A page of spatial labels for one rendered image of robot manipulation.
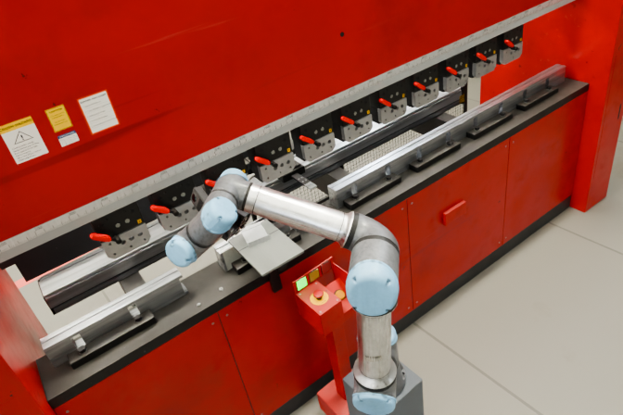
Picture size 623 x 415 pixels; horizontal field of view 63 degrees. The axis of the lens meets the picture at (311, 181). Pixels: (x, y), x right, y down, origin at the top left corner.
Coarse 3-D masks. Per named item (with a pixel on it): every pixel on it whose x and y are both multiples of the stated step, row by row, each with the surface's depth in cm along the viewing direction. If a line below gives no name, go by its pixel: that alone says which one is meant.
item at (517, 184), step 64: (576, 128) 297; (448, 192) 246; (512, 192) 282; (320, 256) 210; (448, 256) 268; (256, 320) 202; (128, 384) 177; (192, 384) 195; (256, 384) 217; (320, 384) 245
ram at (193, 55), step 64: (0, 0) 124; (64, 0) 131; (128, 0) 140; (192, 0) 150; (256, 0) 162; (320, 0) 176; (384, 0) 192; (448, 0) 212; (512, 0) 237; (0, 64) 128; (64, 64) 137; (128, 64) 147; (192, 64) 158; (256, 64) 171; (320, 64) 186; (384, 64) 205; (128, 128) 154; (192, 128) 166; (256, 128) 181; (0, 192) 140; (64, 192) 150; (0, 256) 146
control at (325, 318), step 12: (336, 276) 207; (312, 288) 198; (324, 288) 197; (336, 288) 202; (300, 300) 195; (336, 300) 191; (348, 300) 200; (300, 312) 201; (312, 312) 190; (324, 312) 187; (336, 312) 191; (348, 312) 196; (312, 324) 196; (324, 324) 190; (336, 324) 194
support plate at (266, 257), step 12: (264, 228) 198; (276, 228) 197; (228, 240) 195; (240, 240) 194; (276, 240) 191; (288, 240) 190; (240, 252) 188; (252, 252) 187; (264, 252) 186; (276, 252) 185; (288, 252) 184; (300, 252) 183; (252, 264) 182; (264, 264) 181; (276, 264) 180
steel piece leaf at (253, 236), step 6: (252, 228) 199; (258, 228) 199; (246, 234) 196; (252, 234) 196; (258, 234) 195; (264, 234) 195; (246, 240) 193; (252, 240) 193; (258, 240) 190; (264, 240) 191
